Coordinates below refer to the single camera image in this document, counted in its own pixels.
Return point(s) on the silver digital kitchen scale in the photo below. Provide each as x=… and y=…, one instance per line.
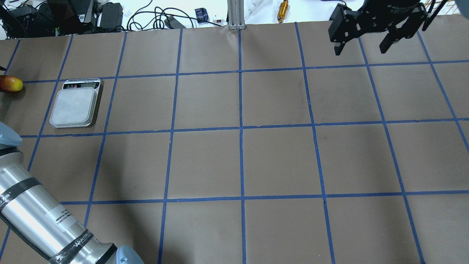
x=75, y=103

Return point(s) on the black power adapter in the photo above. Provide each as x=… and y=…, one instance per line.
x=111, y=15

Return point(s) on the red yellow mango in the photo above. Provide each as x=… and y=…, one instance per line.
x=10, y=84

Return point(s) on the aluminium frame post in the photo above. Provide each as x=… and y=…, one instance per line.
x=235, y=18

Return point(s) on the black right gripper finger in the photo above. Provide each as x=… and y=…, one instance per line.
x=388, y=41
x=339, y=46

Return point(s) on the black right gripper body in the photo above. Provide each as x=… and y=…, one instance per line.
x=392, y=8

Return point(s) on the small blue black box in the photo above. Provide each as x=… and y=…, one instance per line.
x=201, y=15

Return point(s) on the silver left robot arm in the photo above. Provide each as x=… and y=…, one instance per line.
x=42, y=222

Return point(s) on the gold cylindrical tool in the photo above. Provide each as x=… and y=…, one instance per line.
x=282, y=11

